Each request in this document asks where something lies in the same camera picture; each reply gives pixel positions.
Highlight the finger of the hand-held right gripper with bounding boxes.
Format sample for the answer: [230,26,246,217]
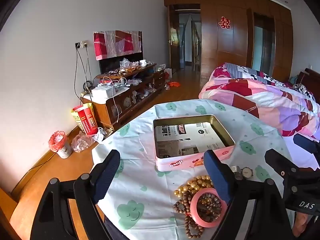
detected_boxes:
[264,149,320,180]
[294,133,320,154]

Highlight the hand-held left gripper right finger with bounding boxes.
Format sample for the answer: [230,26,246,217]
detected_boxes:
[203,150,295,240]

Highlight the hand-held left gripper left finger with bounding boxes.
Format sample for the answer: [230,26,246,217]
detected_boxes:
[30,149,121,240]

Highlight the golden pearl necklace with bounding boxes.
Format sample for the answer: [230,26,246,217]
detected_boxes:
[174,175,216,205]

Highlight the silver wristwatch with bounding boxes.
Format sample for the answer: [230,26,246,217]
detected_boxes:
[230,165,253,180]

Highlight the dark bead bracelet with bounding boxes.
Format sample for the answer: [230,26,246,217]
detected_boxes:
[197,194,222,222]

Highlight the pink bangle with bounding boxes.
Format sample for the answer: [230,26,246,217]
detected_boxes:
[190,188,228,228]

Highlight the pink tin box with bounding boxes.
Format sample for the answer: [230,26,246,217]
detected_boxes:
[152,114,235,172]

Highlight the brown wooden bead string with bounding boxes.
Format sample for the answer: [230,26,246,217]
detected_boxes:
[173,201,206,240]

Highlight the person's right hand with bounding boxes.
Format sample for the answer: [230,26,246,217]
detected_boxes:
[292,211,319,238]

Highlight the white bed sheet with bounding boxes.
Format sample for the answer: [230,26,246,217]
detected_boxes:
[281,134,320,170]

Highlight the clear plastic bag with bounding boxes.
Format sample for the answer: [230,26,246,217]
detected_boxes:
[71,130,97,153]

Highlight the printed paper lining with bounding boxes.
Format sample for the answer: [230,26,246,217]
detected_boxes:
[155,122,227,157]

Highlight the cloud print tablecloth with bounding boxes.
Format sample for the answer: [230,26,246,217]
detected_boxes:
[91,99,298,240]

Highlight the trash bin with red bag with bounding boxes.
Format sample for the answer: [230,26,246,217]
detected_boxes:
[48,131,73,159]

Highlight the red and yellow bag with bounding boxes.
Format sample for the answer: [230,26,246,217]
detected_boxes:
[71,103,98,135]

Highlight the pink patchwork quilt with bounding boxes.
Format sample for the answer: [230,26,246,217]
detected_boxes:
[198,62,320,140]

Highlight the wooden headboard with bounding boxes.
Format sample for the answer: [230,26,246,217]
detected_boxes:
[290,68,320,93]

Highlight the white box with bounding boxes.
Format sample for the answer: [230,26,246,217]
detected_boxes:
[91,86,117,98]

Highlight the wooden tv cabinet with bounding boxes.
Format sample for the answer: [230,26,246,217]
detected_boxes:
[81,63,167,130]

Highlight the black television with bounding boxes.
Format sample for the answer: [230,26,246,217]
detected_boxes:
[99,51,144,74]

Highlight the wooden wardrobe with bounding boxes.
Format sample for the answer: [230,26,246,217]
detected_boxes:
[164,0,294,80]

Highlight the red and pink cloth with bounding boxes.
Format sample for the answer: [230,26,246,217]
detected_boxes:
[93,30,142,61]

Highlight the red paper decoration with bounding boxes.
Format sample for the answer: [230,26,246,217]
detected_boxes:
[219,16,231,30]

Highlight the wooden door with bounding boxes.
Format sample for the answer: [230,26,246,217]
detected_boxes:
[168,5,180,74]

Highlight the hanging power cables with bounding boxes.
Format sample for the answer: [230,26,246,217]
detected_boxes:
[74,46,93,98]

